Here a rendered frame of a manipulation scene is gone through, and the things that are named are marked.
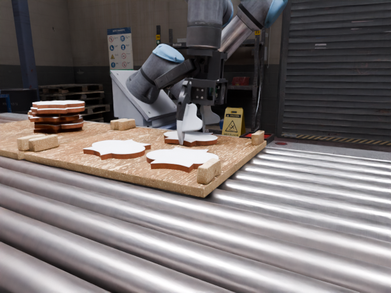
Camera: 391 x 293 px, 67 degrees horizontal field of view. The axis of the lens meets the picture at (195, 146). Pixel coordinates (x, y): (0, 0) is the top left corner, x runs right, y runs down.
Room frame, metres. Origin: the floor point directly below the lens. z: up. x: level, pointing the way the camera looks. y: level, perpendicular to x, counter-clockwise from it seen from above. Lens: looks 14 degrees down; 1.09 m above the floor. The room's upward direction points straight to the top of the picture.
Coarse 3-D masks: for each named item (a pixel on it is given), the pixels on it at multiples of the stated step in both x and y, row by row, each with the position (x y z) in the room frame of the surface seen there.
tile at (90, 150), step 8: (96, 144) 0.61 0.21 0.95; (104, 144) 0.61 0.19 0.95; (112, 144) 0.61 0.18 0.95; (120, 144) 0.61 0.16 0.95; (128, 144) 0.61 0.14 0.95; (136, 144) 0.61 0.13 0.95; (144, 144) 0.61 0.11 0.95; (88, 152) 0.57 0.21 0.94; (96, 152) 0.56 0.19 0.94; (104, 152) 0.54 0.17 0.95; (112, 152) 0.54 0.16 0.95; (120, 152) 0.54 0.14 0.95; (128, 152) 0.54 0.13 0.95; (136, 152) 0.54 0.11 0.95; (144, 152) 0.57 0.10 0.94
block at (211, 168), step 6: (210, 162) 0.43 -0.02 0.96; (216, 162) 0.44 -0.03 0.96; (198, 168) 0.41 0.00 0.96; (204, 168) 0.40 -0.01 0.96; (210, 168) 0.41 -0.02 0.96; (216, 168) 0.44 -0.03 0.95; (198, 174) 0.41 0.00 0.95; (204, 174) 0.40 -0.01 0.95; (210, 174) 0.41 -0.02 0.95; (216, 174) 0.44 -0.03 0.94; (198, 180) 0.41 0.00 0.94; (204, 180) 0.40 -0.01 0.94; (210, 180) 0.41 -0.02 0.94
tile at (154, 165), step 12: (156, 156) 0.51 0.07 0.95; (168, 156) 0.51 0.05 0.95; (180, 156) 0.51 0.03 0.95; (192, 156) 0.51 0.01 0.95; (204, 156) 0.51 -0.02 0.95; (216, 156) 0.51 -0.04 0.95; (156, 168) 0.48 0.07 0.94; (168, 168) 0.48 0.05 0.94; (180, 168) 0.47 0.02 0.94; (192, 168) 0.47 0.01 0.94
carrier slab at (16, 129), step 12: (24, 120) 1.01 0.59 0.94; (0, 132) 0.80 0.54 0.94; (12, 132) 0.80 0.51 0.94; (24, 132) 0.80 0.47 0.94; (72, 132) 0.80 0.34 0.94; (84, 132) 0.80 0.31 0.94; (96, 132) 0.80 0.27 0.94; (108, 132) 0.80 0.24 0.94; (0, 144) 0.65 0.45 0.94; (12, 144) 0.65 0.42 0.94; (60, 144) 0.67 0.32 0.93; (12, 156) 0.59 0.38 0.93
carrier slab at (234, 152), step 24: (72, 144) 0.65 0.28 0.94; (168, 144) 0.65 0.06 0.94; (216, 144) 0.65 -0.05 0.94; (240, 144) 0.65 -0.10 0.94; (264, 144) 0.68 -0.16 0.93; (72, 168) 0.51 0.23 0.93; (96, 168) 0.49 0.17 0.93; (120, 168) 0.48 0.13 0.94; (144, 168) 0.48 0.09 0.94; (192, 192) 0.40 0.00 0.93
